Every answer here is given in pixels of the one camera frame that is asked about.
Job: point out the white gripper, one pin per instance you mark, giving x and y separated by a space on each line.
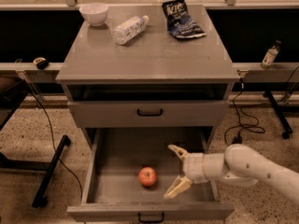
193 167

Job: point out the red apple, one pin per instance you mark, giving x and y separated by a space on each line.
147 177

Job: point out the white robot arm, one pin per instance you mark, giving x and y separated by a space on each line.
238 165

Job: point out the open grey middle drawer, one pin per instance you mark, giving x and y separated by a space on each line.
113 192

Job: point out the grey drawer cabinet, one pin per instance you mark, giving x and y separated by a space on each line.
153 66

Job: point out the closed grey top drawer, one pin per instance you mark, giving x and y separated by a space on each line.
117 114

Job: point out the black wheeled stand leg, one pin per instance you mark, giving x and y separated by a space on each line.
287 128

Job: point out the small glass bottle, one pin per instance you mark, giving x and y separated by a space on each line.
271 55

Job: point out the blue chip bag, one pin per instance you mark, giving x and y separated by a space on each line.
180 23

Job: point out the clear plastic water bottle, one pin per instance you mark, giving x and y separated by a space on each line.
129 29

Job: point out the black tape measure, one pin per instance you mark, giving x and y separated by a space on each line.
41 63

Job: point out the black table leg stand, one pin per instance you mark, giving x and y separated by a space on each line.
40 199

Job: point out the white bowl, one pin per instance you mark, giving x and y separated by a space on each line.
95 13

